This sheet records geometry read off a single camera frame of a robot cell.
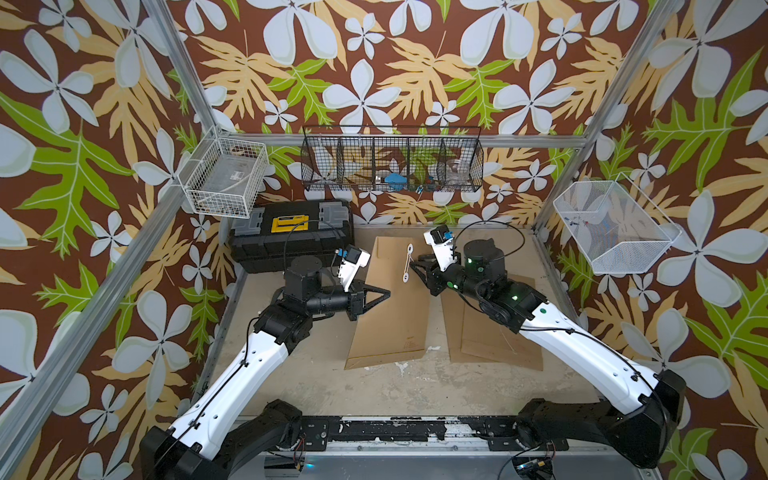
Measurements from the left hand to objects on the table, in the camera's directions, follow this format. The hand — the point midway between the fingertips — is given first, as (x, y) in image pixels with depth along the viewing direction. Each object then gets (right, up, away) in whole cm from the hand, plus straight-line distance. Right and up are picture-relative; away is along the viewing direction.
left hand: (389, 292), depth 65 cm
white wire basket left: (-48, +32, +21) cm, 62 cm away
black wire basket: (+2, +41, +35) cm, 54 cm away
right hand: (+6, +7, +6) cm, 11 cm away
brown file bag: (+26, -17, +25) cm, 40 cm away
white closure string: (+4, +4, +4) cm, 7 cm away
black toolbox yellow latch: (-39, +14, +30) cm, 51 cm away
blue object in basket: (+3, +32, +30) cm, 44 cm away
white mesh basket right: (+64, +15, +15) cm, 68 cm away
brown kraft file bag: (+2, -8, +5) cm, 10 cm away
